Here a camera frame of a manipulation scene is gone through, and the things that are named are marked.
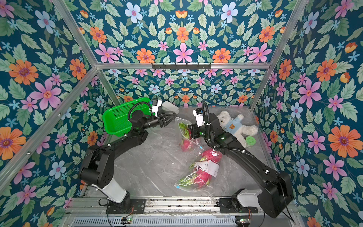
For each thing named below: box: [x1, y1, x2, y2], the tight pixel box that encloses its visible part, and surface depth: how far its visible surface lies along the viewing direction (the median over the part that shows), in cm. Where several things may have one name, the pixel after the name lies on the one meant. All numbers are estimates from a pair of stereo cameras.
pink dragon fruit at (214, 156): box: [202, 149, 223, 165], surface depth 84 cm
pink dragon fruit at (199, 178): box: [178, 168, 212, 188], surface depth 75 cm
